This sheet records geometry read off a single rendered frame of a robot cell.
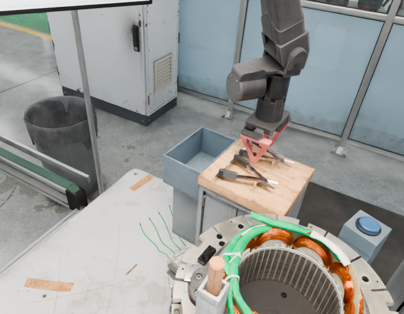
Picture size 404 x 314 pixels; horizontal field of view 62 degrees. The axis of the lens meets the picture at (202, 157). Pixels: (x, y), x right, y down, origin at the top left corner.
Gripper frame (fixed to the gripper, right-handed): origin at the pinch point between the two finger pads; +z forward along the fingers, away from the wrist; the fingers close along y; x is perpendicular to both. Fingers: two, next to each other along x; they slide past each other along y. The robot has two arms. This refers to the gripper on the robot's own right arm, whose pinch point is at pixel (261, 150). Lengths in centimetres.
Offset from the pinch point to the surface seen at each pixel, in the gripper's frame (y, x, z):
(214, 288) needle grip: 42.3, 11.9, -10.2
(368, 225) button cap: 4.3, 26.2, 4.8
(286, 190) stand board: 6.9, 9.4, 2.6
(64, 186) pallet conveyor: 15, -59, 32
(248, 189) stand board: 11.3, 2.6, 2.4
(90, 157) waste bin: -39, -117, 78
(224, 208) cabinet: 13.2, -1.4, 9.0
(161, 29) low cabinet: -145, -145, 32
